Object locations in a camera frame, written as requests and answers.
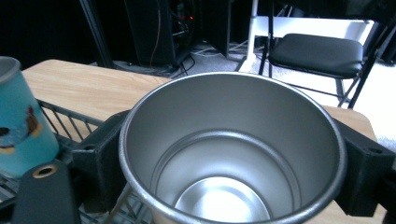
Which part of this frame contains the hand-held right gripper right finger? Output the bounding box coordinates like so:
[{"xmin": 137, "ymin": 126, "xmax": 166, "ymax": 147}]
[{"xmin": 332, "ymin": 119, "xmax": 396, "ymax": 218}]

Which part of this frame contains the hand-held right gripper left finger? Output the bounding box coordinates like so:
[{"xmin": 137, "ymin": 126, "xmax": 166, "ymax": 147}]
[{"xmin": 70, "ymin": 109, "xmax": 134, "ymax": 214}]

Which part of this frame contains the black wire basket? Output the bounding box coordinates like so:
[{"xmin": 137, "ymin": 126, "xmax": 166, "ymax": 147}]
[{"xmin": 0, "ymin": 98, "xmax": 154, "ymax": 224}]

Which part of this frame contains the teal plastic cup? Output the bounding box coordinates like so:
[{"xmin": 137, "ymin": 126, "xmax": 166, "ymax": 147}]
[{"xmin": 0, "ymin": 55, "xmax": 61, "ymax": 179}]

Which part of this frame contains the plain steel cup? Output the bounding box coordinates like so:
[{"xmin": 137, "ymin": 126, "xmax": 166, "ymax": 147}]
[{"xmin": 118, "ymin": 71, "xmax": 348, "ymax": 224}]

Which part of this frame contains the black metal stand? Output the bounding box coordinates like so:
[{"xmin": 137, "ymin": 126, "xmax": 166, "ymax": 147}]
[{"xmin": 78, "ymin": 0, "xmax": 116, "ymax": 69}]

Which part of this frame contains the black folding chair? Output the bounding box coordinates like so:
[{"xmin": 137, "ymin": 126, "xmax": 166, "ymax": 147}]
[{"xmin": 257, "ymin": 0, "xmax": 396, "ymax": 110}]

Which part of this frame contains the black computer tower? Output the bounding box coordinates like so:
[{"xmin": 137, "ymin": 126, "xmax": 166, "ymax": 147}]
[{"xmin": 123, "ymin": 0, "xmax": 200, "ymax": 68}]

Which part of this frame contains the bundle of floor cables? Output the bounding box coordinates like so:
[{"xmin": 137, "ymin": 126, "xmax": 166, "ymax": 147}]
[{"xmin": 167, "ymin": 40, "xmax": 250, "ymax": 78}]

